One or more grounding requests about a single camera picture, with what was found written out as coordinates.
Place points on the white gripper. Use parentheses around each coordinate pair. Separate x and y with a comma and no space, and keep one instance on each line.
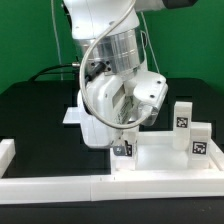
(105,97)

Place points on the white square tabletop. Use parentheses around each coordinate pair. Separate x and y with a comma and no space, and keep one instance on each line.
(155,152)

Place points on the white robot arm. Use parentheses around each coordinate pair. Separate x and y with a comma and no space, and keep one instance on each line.
(110,41)

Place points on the white U-shaped obstacle fence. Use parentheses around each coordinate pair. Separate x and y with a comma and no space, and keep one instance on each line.
(117,186)

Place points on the white AprilTag base plate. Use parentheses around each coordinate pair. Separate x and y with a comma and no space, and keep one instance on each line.
(72,116)

